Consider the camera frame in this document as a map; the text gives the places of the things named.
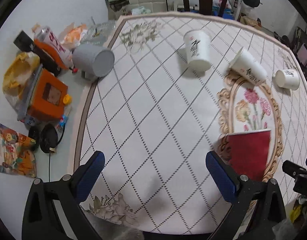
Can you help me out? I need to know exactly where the red paper cup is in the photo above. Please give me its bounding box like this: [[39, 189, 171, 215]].
[[218, 129, 271, 181]]

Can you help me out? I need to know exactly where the white paper cup right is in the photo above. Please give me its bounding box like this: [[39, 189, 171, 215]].
[[275, 69, 300, 90]]

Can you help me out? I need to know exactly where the white paper cup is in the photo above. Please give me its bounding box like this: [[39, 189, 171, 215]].
[[275, 69, 300, 90], [183, 30, 211, 72], [229, 47, 267, 86]]

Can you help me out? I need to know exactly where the white paper cup middle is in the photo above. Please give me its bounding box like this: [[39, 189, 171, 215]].
[[229, 47, 267, 86]]

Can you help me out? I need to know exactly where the white paper cup left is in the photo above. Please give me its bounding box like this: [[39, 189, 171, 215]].
[[183, 30, 211, 72]]

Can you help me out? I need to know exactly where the colourful snack packet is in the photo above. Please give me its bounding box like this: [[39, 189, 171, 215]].
[[0, 123, 37, 178]]

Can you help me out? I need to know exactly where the orange box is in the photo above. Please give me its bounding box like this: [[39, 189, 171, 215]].
[[26, 68, 68, 121]]

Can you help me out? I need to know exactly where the floral diamond pattern tablecloth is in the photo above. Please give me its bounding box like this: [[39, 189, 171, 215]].
[[75, 12, 307, 234]]

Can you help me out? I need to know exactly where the grey ribbed cylinder container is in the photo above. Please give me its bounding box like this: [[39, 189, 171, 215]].
[[72, 44, 115, 81]]

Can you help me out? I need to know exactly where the pink suitcase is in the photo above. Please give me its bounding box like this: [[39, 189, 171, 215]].
[[297, 43, 307, 67]]

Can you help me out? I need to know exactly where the yellow plastic bag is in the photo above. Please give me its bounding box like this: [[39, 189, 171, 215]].
[[2, 51, 40, 98]]

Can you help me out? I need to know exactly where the orange plastic bag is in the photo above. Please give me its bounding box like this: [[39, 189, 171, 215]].
[[58, 22, 88, 50]]

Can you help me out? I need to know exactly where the red white snack bag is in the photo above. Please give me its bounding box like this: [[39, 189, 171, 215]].
[[31, 24, 73, 69]]

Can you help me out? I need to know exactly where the cardboard box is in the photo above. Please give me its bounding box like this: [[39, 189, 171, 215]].
[[240, 16, 262, 30]]

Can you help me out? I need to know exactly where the silver trash bin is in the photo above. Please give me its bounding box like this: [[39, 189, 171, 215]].
[[105, 0, 131, 21]]

